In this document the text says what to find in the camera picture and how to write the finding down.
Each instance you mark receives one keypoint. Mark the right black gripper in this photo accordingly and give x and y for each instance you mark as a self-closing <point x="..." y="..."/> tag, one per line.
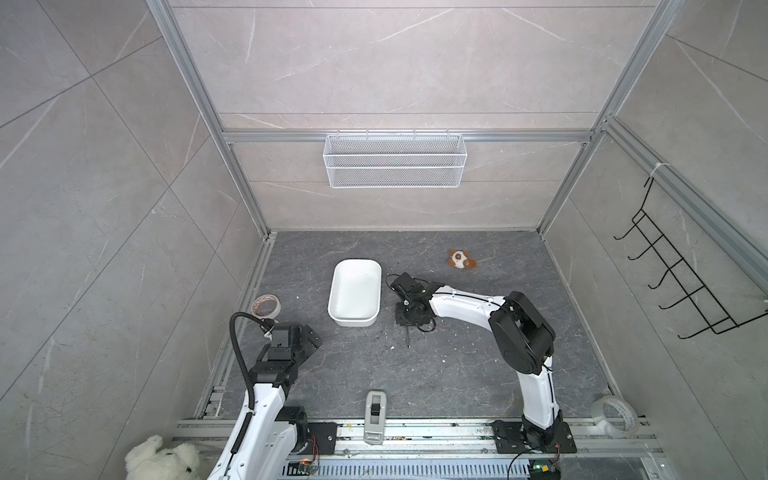
<point x="401" y="321"/>

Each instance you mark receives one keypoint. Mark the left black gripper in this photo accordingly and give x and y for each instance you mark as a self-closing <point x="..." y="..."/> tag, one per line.
<point x="307" y="346"/>

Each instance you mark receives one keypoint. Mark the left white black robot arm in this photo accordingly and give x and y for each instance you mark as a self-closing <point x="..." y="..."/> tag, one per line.
<point x="266" y="432"/>

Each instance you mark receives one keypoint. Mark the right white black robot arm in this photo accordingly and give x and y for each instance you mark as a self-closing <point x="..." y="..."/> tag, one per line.
<point x="524" y="338"/>

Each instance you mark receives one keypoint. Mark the white rectangular plastic bin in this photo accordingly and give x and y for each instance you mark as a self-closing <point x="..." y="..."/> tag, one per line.
<point x="355" y="293"/>

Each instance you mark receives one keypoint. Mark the brown tape roll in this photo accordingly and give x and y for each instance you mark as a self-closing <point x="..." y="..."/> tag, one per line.
<point x="266" y="306"/>

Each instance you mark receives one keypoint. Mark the brown white plush toy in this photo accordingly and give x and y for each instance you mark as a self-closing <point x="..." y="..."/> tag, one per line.
<point x="461" y="260"/>

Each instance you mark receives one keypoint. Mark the grey tape dispenser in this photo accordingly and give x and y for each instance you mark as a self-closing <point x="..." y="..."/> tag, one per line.
<point x="375" y="417"/>

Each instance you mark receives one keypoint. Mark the white teddy bear plush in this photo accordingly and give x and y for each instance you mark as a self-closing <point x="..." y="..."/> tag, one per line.
<point x="149" y="460"/>

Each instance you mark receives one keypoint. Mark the clear tape roll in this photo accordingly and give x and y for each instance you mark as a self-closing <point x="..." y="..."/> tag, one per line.
<point x="614" y="417"/>

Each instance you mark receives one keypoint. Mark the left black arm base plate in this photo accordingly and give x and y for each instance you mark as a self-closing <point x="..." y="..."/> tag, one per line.
<point x="316" y="437"/>

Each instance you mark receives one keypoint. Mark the aluminium front rail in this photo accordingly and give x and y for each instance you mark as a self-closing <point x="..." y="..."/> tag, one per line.
<point x="473" y="437"/>

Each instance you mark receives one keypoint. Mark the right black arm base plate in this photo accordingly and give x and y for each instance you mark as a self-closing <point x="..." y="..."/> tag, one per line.
<point x="518" y="437"/>

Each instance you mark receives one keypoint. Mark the white wire mesh basket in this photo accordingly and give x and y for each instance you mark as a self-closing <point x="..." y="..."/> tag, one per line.
<point x="415" y="160"/>

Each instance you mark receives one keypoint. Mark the black wire hook rack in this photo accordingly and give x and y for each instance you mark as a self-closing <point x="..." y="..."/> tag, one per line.
<point x="678" y="271"/>

